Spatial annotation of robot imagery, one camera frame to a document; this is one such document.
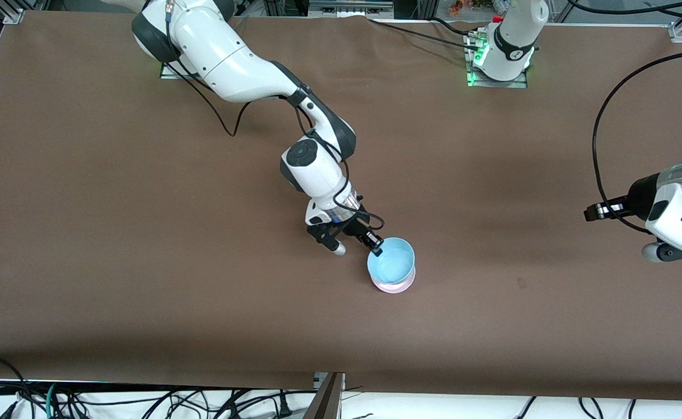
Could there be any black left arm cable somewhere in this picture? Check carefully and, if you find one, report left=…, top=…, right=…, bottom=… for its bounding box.
left=568, top=0, right=682, bottom=233

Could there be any orange flower decoration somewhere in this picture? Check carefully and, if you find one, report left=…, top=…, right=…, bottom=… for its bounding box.
left=450, top=0, right=496, bottom=15

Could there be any blue bowl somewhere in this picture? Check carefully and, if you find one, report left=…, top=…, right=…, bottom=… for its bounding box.
left=367, top=236, right=417, bottom=285

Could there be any brown table cover sheet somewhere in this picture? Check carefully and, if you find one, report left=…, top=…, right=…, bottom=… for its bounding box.
left=0, top=12, right=682, bottom=402

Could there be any long black tabletop cable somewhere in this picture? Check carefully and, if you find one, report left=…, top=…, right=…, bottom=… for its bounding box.
left=367, top=17, right=481, bottom=48

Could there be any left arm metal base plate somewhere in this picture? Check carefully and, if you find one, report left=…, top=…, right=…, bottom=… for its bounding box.
left=466, top=29, right=529, bottom=89

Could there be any grey metal equipment box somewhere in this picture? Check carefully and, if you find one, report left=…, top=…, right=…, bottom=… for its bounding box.
left=308, top=0, right=394, bottom=17

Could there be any pink bowl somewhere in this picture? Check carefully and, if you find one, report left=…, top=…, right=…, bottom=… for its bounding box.
left=371, top=269, right=417, bottom=294

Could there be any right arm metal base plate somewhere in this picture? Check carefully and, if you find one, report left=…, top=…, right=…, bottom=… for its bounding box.
left=159, top=61, right=203, bottom=80

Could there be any thick black looped cable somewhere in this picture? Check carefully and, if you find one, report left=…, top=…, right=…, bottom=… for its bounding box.
left=0, top=355, right=32, bottom=419

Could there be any short black tabletop cable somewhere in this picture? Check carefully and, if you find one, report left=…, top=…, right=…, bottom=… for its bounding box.
left=428, top=16, right=481, bottom=37

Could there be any brown camera mount post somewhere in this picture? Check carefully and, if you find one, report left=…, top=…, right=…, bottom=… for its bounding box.
left=303, top=372, right=346, bottom=419

